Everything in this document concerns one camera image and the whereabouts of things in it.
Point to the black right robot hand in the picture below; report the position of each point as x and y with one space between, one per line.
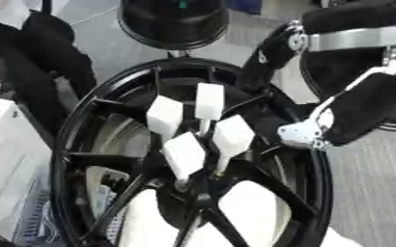
370 103

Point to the black spoked wheel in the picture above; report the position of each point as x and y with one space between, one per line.
117 106

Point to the white pin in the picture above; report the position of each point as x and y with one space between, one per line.
184 154
209 100
165 117
233 135

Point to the black bag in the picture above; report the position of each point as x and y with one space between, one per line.
43 58

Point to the white box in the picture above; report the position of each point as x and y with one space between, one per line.
12 160

